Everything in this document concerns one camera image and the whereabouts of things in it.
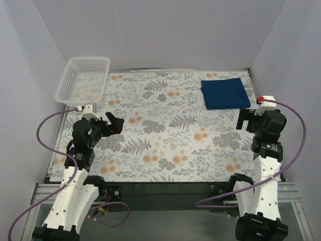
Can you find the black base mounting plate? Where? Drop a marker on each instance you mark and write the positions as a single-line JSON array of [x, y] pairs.
[[159, 196]]

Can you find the white plastic basket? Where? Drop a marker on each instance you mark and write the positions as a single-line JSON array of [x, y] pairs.
[[83, 81]]

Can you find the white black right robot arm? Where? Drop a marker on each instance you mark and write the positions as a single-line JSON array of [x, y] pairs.
[[258, 197]]

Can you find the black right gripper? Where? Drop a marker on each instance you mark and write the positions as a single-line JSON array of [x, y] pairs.
[[250, 120]]

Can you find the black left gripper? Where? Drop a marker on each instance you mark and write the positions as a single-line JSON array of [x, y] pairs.
[[106, 128]]

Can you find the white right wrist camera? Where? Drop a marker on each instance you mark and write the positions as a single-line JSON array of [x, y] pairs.
[[266, 103]]

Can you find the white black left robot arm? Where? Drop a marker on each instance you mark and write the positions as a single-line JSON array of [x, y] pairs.
[[78, 189]]

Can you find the aluminium frame rail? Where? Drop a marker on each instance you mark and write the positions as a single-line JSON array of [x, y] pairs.
[[287, 191]]

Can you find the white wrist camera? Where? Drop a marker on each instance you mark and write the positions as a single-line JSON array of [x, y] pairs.
[[88, 111], [266, 103]]

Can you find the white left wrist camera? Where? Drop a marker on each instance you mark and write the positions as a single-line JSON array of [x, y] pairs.
[[88, 111]]

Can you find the blue printed t-shirt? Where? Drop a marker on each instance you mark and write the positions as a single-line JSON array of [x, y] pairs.
[[224, 94]]

